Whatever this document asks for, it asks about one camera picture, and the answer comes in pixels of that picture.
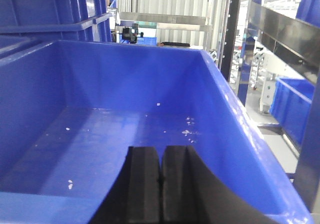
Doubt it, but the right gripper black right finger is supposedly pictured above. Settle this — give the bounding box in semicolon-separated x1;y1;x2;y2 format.
161;146;275;224

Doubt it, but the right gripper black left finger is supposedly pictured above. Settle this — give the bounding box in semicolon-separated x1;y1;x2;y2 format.
91;147;160;224

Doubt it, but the steel shelf beam right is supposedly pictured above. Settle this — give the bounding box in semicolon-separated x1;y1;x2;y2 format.
248;2;320;84

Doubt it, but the blue plastic bin front right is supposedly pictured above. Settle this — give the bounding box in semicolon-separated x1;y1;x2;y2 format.
0;41;313;224

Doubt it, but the blue plastic bin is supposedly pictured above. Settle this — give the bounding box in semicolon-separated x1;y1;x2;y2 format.
0;0;111;57
0;41;313;224

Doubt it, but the blue bin far right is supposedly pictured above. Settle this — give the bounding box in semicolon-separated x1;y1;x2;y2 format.
269;77;315;147

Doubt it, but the blue plastic bin front left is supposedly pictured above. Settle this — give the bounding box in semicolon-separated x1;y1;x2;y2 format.
0;0;111;57

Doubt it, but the black camera device background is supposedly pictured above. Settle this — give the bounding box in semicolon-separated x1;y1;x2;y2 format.
122;23;139;44

